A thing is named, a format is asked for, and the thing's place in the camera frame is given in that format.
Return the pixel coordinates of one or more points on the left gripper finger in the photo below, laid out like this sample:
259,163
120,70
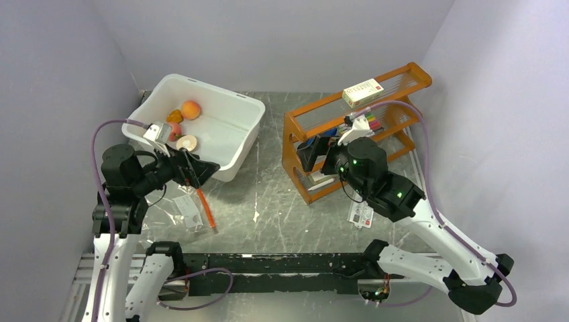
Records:
188,170
203,169

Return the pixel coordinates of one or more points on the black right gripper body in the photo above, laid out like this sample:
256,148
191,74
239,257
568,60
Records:
337,160

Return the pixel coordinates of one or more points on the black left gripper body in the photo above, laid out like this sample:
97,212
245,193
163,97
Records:
168,168

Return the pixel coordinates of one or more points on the red peach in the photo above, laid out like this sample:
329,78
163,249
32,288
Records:
175,131

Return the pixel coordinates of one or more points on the clear zip top bag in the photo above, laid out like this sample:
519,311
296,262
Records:
175,214

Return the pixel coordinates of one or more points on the orange peach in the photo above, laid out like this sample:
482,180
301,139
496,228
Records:
190,110

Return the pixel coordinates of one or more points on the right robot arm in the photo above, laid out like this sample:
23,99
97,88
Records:
472,277

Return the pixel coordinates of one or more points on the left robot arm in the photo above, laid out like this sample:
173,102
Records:
130,176

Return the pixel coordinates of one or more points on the blue stapler tool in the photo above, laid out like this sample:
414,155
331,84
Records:
312,143

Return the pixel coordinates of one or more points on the white plastic bin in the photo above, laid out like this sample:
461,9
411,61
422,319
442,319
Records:
226,129

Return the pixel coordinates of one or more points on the dark orange fruit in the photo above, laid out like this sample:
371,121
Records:
175,116

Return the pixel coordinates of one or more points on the coloured marker pens set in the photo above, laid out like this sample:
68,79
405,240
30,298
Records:
373,123

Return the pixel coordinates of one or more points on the white paper card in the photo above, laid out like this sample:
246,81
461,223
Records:
360,215

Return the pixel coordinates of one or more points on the white red carton box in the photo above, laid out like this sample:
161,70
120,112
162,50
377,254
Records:
362,93

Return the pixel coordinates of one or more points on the orange wooden shelf rack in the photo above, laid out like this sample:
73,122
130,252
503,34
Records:
336,119

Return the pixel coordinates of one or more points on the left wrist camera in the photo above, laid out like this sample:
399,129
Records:
158,132

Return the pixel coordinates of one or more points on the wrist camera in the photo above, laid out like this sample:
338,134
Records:
158,132
359,128

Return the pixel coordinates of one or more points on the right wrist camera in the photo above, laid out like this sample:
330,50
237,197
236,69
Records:
359,128

